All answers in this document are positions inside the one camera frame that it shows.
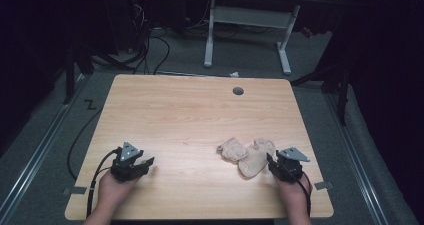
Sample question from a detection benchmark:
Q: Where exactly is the bundle of black cables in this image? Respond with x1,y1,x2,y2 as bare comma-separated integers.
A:
125,0,172,76

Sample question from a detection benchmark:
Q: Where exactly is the black floor cable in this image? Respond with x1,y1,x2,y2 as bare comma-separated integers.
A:
67,107,104,181

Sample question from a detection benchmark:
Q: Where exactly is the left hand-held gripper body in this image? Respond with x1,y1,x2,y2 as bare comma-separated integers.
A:
110,141,146,183

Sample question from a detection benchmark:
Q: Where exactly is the grey tape piece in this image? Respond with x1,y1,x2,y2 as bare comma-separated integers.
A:
62,186,88,196
313,180,334,191

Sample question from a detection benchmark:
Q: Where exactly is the white-legged desk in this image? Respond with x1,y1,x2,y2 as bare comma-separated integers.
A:
203,0,345,76

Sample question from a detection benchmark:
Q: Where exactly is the person's right hand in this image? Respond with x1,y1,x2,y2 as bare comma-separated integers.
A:
274,172,313,207

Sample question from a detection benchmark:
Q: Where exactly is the person's left hand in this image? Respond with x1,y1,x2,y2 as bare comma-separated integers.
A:
97,170,141,203

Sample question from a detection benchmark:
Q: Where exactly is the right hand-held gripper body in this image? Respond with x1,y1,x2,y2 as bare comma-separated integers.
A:
268,146,311,183

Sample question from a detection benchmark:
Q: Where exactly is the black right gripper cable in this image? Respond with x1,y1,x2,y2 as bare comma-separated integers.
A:
282,164,313,218

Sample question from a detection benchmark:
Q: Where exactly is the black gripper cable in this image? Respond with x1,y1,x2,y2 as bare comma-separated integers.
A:
282,164,313,218
86,147,122,218

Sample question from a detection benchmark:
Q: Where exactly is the red object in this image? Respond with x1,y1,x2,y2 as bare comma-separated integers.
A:
300,26,315,39

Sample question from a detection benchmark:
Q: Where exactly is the metal floor rail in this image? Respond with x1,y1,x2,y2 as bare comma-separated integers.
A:
325,94,390,225
0,74,88,221

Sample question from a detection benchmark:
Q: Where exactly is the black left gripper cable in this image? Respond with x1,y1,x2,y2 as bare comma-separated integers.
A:
86,147,122,218

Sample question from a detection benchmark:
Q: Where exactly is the black metal stand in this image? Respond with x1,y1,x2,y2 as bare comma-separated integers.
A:
62,39,96,106
290,60,352,127

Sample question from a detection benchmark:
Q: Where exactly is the beige sock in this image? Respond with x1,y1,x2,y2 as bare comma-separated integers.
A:
237,137,277,179
216,137,250,162

